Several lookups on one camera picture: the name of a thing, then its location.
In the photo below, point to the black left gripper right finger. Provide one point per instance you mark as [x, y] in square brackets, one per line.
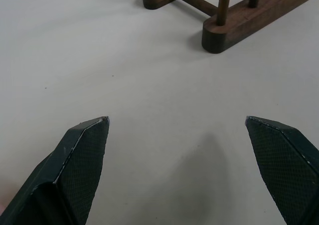
[286, 165]

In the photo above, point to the dark wooden rack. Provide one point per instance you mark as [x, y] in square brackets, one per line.
[239, 23]

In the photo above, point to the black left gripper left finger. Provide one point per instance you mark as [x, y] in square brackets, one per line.
[74, 170]

